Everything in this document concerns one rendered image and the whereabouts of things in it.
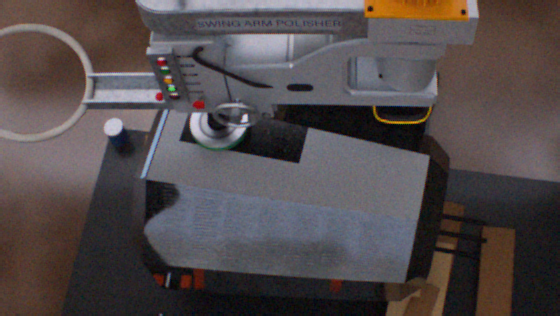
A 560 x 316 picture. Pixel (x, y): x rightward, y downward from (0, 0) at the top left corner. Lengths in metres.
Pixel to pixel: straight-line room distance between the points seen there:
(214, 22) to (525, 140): 2.17
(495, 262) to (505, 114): 0.85
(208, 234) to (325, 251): 0.43
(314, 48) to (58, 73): 2.33
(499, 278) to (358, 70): 1.40
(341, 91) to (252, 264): 0.79
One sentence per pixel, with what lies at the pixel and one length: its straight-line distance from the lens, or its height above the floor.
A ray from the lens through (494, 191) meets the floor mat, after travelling 3.69.
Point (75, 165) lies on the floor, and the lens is 3.96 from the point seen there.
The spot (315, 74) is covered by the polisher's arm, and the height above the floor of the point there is 1.40.
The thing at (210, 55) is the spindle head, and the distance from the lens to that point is 2.23.
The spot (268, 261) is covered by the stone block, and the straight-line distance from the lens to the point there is 2.80.
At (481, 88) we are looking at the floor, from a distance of 3.98.
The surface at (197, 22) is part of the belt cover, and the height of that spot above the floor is 1.69.
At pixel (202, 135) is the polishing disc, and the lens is 2.78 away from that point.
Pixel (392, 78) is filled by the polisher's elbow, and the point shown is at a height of 1.35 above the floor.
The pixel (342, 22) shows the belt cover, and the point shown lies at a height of 1.68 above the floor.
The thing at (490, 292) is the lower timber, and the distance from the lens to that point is 3.42.
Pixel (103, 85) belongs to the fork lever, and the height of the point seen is 1.12.
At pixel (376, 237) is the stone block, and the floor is 0.80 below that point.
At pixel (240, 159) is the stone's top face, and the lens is 2.78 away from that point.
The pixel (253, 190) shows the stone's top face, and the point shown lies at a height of 0.87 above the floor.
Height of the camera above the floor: 3.33
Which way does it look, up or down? 63 degrees down
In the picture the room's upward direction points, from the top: 11 degrees counter-clockwise
